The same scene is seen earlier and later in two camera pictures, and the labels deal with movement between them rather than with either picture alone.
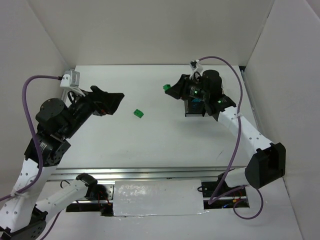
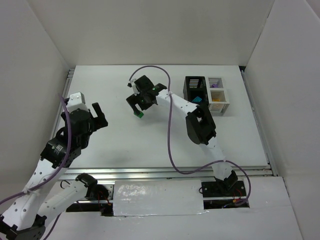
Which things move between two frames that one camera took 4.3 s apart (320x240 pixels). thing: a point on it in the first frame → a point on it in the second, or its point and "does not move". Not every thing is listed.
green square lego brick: (138, 113) does not move
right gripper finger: (177, 90) → (132, 104)
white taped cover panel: (159, 197) does not move
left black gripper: (97, 100) → (94, 121)
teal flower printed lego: (196, 100) does not move
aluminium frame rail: (140, 174) does not move
